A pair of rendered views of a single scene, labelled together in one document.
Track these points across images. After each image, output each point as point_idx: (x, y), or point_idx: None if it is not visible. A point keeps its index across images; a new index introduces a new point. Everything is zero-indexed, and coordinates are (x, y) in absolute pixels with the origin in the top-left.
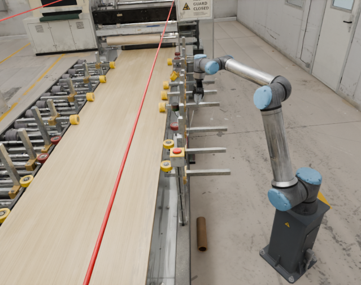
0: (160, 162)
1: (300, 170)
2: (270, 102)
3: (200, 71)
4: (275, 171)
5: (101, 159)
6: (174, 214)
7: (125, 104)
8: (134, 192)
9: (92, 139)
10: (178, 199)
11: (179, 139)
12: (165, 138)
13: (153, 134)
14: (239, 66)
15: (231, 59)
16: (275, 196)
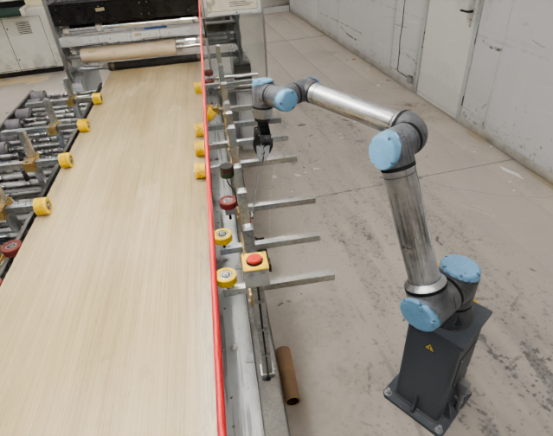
0: None
1: (446, 261)
2: (400, 157)
3: (266, 106)
4: (411, 269)
5: (106, 278)
6: (248, 357)
7: (133, 169)
8: (176, 335)
9: (83, 241)
10: (260, 339)
11: (249, 233)
12: None
13: (192, 221)
14: (333, 96)
15: (318, 83)
16: (415, 310)
